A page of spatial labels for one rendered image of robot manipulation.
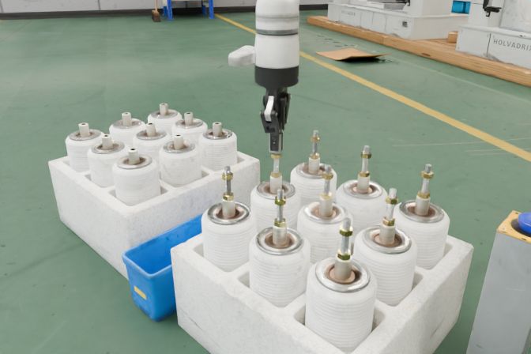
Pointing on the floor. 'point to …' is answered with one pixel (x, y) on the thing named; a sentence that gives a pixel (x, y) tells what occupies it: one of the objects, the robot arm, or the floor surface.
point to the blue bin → (157, 269)
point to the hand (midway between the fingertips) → (276, 141)
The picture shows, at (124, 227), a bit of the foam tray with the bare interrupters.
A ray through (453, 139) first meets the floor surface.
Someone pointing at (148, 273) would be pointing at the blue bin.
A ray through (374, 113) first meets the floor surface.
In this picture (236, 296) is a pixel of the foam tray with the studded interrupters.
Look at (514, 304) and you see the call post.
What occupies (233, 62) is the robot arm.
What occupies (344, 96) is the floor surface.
